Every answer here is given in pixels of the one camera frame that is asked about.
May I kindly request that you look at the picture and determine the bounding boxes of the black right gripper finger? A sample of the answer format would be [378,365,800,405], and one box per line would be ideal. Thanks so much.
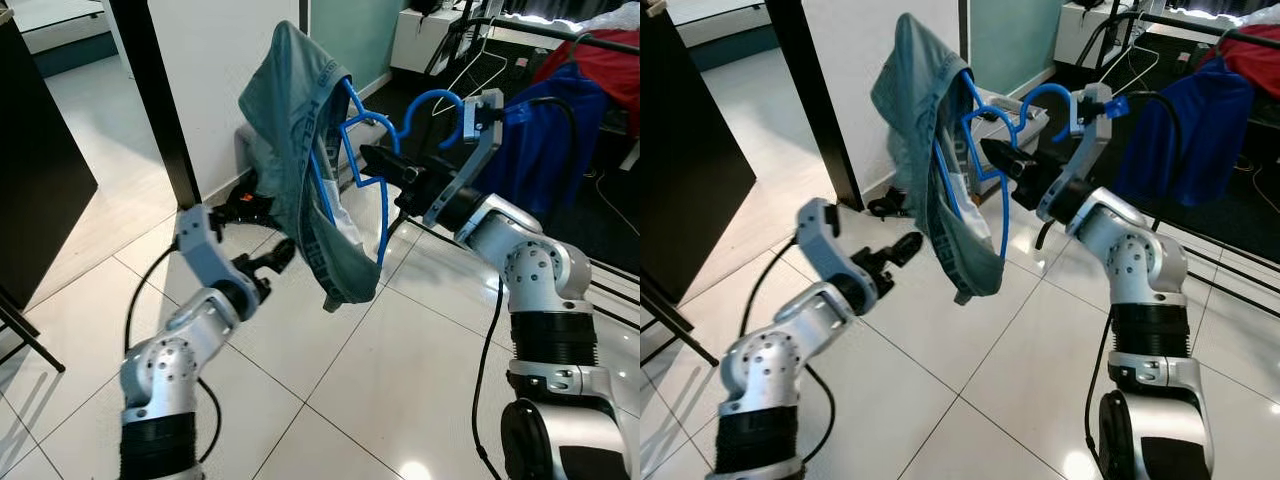
[366,163,421,195]
[988,157,1041,188]
[358,144,423,179]
[980,138,1041,172]

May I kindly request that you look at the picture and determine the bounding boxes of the blue plastic hanger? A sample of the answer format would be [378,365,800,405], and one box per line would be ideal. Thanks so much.
[305,75,471,269]
[935,70,1101,263]

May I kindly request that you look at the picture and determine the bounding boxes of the grey boxer shorts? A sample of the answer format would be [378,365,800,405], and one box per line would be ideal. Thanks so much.
[238,20,384,313]
[870,12,1007,306]

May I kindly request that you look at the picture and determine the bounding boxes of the black orange bag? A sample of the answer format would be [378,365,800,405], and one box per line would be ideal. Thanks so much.
[205,168,279,229]
[868,185,906,219]

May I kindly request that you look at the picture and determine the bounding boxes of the white low cabinet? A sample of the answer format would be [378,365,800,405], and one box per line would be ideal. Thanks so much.
[390,5,481,77]
[1055,0,1143,67]

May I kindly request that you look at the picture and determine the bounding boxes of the royal blue shirt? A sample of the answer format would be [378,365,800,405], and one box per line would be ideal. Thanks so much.
[1112,55,1257,209]
[500,62,613,223]

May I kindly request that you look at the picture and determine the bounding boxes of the black metal bar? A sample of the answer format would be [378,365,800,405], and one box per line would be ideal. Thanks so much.
[0,288,67,374]
[640,298,721,365]

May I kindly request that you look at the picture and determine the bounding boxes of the black metal clothes rack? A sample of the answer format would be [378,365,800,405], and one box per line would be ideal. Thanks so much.
[425,15,641,301]
[1075,8,1280,301]

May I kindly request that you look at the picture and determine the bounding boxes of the red garment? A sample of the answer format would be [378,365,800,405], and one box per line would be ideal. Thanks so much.
[530,28,641,136]
[1215,22,1280,101]

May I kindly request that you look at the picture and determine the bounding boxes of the black furniture panel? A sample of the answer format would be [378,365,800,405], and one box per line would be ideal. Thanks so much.
[640,10,757,307]
[0,10,99,311]

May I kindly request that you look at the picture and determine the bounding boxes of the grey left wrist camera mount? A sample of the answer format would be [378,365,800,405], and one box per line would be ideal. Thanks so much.
[175,204,249,301]
[796,197,873,296]

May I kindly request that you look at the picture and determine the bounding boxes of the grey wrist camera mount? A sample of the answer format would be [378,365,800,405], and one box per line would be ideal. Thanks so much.
[175,204,249,301]
[796,197,873,296]
[425,88,506,231]
[1038,82,1119,223]

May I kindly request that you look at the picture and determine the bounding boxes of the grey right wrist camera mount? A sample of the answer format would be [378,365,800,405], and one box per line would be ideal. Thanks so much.
[425,88,506,231]
[1038,82,1119,223]

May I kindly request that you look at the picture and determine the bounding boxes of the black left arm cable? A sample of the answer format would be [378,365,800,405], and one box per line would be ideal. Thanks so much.
[740,235,836,466]
[122,240,223,466]

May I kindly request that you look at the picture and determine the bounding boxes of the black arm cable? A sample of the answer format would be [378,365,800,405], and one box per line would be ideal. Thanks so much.
[740,235,836,466]
[470,95,581,480]
[122,240,223,466]
[1085,90,1186,480]

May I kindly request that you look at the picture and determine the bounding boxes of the white wire hanger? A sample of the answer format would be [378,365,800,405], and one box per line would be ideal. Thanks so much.
[435,22,503,108]
[1095,15,1163,98]

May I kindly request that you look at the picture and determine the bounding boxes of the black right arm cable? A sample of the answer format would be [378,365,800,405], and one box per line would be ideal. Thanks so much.
[470,95,581,480]
[1085,90,1186,480]

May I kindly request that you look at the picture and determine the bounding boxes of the black wall end post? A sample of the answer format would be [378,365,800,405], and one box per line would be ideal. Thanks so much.
[108,0,203,211]
[765,0,867,211]

